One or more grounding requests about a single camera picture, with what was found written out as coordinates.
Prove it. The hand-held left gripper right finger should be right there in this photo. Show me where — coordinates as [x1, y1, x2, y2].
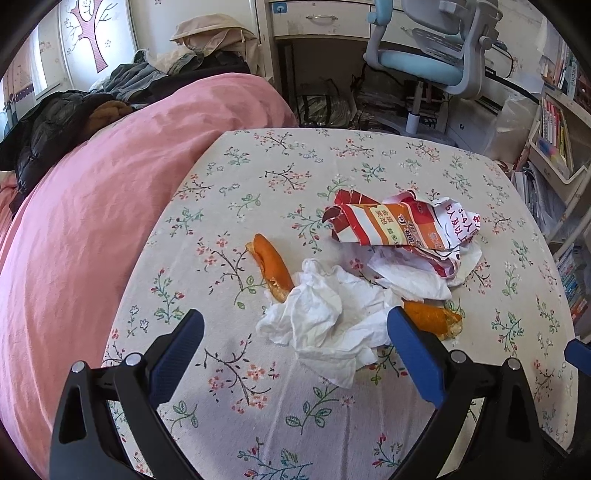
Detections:
[387, 307, 575, 480]

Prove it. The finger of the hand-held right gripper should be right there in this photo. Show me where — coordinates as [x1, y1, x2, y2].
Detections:
[564, 339, 591, 370]

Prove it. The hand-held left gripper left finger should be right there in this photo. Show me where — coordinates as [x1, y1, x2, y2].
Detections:
[48, 309, 206, 480]

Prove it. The long orange peel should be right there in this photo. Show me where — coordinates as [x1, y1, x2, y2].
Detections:
[403, 300, 463, 341]

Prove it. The large white tissue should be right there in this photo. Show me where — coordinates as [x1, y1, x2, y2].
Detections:
[255, 258, 404, 388]

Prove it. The short orange peel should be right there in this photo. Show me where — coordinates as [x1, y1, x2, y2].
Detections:
[246, 233, 296, 304]

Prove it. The red white snack wrapper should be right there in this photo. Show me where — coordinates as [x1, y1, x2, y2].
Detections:
[323, 188, 482, 278]

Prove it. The tall white book rack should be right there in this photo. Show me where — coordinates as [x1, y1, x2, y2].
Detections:
[549, 166, 591, 324]

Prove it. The pink blanket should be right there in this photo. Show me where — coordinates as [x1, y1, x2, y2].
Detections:
[0, 73, 298, 480]

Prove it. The small white book rack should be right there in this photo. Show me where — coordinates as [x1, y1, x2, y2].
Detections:
[526, 92, 591, 185]

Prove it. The white drawer cabinet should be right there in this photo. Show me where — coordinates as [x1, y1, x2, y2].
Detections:
[443, 106, 504, 148]

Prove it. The translucent plastic bag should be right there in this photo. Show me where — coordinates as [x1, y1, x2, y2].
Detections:
[485, 92, 541, 162]

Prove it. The silver bag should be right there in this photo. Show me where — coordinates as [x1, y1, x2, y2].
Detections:
[295, 95, 342, 127]
[355, 88, 407, 125]

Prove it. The brown plush toy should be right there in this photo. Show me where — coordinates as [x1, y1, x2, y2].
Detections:
[88, 100, 134, 134]

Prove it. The black down jacket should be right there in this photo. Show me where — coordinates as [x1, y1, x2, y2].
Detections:
[0, 91, 114, 195]

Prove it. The row of upright books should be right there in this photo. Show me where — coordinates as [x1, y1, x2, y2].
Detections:
[540, 41, 585, 100]

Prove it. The blue grey desk chair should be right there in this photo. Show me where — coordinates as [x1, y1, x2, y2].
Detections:
[362, 0, 504, 134]

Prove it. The white cloth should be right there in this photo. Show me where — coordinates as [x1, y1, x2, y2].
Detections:
[148, 48, 195, 75]

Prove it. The black clothing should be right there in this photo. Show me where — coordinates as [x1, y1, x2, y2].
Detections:
[139, 51, 252, 100]

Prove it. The printed curtain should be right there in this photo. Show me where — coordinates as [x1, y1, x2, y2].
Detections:
[0, 28, 38, 121]

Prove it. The beige cloth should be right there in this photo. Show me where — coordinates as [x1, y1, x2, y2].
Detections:
[170, 16, 259, 61]

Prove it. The pile of clothes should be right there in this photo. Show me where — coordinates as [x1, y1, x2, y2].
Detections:
[34, 0, 259, 93]

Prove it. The pink tree decal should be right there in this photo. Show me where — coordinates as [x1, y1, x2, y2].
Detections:
[62, 0, 118, 75]

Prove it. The white desk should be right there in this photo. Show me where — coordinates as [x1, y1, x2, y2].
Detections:
[254, 0, 384, 130]

